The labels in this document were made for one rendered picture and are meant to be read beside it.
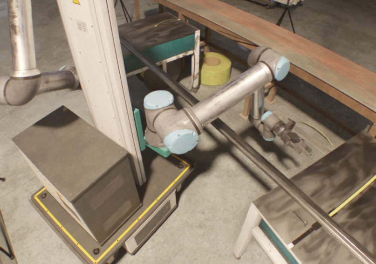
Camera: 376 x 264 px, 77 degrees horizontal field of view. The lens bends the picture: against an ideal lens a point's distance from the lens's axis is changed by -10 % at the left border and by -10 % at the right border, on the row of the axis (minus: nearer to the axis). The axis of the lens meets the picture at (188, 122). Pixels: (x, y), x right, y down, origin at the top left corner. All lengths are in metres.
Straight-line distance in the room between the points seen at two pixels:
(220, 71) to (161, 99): 1.71
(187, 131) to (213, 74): 1.83
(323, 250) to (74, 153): 1.17
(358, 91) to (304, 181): 0.87
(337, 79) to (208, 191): 1.25
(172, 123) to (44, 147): 0.65
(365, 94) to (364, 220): 0.91
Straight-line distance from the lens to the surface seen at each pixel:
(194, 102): 1.59
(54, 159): 1.33
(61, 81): 1.50
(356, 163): 1.57
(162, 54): 2.38
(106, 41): 1.06
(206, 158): 2.26
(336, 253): 1.24
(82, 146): 1.33
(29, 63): 1.11
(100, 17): 1.03
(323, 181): 1.40
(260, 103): 1.71
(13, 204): 2.43
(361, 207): 1.41
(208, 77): 2.95
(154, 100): 1.28
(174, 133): 1.15
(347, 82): 2.03
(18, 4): 1.09
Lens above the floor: 1.77
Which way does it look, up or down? 44 degrees down
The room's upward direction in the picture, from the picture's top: straight up
